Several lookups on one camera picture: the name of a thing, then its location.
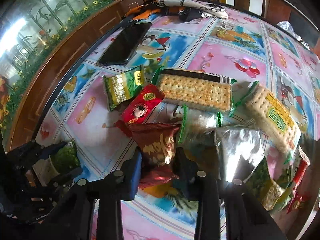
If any dark red snack packet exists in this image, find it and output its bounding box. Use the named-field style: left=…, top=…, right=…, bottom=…
left=115, top=121, right=181, bottom=189

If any green crinkled snack packet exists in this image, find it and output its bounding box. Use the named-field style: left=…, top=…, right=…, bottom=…
left=34, top=140, right=81, bottom=184

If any cracker pack with black stripe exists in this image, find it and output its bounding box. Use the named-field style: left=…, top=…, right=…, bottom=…
left=152, top=68, right=233, bottom=114

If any cracker pack with yellow label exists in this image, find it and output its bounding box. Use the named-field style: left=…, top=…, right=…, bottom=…
left=234, top=81, right=301, bottom=161

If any clear green-edged snack packet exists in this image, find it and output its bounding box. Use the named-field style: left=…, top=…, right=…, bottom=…
left=178, top=105, right=223, bottom=145

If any silver foil snack packet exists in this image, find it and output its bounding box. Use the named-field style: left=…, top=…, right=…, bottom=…
left=215, top=126, right=264, bottom=182

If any floral pattern tablecloth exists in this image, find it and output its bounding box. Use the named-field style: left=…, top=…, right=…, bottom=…
left=33, top=0, right=319, bottom=239

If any red cartoon snack packet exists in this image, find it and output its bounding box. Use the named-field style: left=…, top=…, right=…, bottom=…
left=121, top=84, right=164, bottom=126

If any green pea snack packet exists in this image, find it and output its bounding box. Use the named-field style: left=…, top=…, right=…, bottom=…
left=103, top=64, right=146, bottom=111

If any green yellow pea packet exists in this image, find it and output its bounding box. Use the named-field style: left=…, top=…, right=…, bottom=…
left=245, top=157, right=293, bottom=213

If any small red candy packet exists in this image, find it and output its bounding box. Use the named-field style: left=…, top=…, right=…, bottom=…
left=287, top=192, right=311, bottom=214

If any black smartphone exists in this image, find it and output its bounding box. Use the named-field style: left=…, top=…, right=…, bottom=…
left=98, top=22, right=152, bottom=66

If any red white snack packet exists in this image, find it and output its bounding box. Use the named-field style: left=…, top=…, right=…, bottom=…
left=292, top=146, right=310, bottom=194

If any patterned cloth bundle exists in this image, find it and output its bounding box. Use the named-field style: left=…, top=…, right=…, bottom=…
left=123, top=0, right=229, bottom=22

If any wooden sideboard cabinet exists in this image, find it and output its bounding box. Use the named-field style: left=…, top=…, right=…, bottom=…
left=1, top=0, right=148, bottom=151

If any white plastic bag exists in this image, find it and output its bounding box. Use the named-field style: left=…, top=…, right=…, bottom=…
left=277, top=21, right=310, bottom=50

